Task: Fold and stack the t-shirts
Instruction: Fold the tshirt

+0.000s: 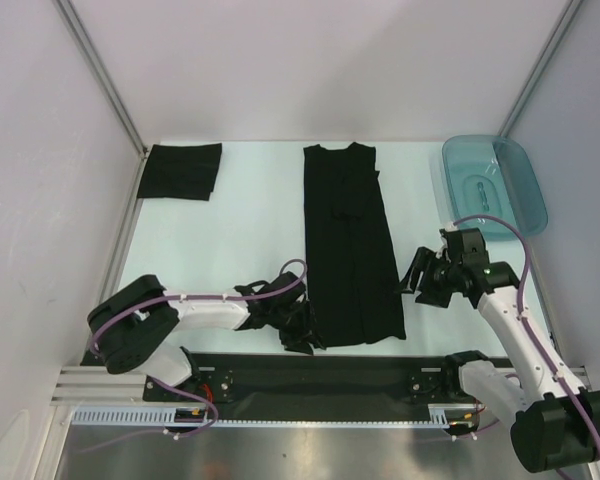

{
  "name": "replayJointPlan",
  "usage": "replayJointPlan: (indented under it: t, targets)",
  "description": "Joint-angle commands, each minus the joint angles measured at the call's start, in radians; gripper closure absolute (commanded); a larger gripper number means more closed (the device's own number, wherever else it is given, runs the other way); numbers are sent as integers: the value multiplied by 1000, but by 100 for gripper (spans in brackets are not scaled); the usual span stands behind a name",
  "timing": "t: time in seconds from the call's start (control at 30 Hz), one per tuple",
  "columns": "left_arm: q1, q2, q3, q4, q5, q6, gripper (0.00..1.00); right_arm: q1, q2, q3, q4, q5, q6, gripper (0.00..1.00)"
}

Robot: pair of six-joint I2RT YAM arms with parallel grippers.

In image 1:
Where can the left aluminium corner post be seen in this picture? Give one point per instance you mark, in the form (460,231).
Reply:
(87,48)

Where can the folded black t shirt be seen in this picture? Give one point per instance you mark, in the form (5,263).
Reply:
(180,172)

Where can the black t shirt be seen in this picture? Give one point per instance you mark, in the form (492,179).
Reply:
(180,172)
(352,269)

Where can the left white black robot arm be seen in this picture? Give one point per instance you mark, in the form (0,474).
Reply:
(133,329)

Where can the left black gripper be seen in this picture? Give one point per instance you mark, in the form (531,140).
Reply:
(306,330)

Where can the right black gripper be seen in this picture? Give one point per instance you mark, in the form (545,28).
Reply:
(427,279)

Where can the aluminium frame rail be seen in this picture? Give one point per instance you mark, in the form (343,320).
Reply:
(100,385)

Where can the aluminium corner post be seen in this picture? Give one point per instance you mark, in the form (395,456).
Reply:
(87,48)
(558,33)

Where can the teal transparent plastic bin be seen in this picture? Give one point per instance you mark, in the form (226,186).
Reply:
(493,175)

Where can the right aluminium corner post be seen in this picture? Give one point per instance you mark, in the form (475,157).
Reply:
(558,33)

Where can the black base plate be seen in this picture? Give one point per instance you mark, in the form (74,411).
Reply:
(265,407)

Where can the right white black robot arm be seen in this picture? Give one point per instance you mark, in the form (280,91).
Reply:
(552,418)

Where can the white slotted cable duct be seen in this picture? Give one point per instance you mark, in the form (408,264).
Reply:
(139,416)

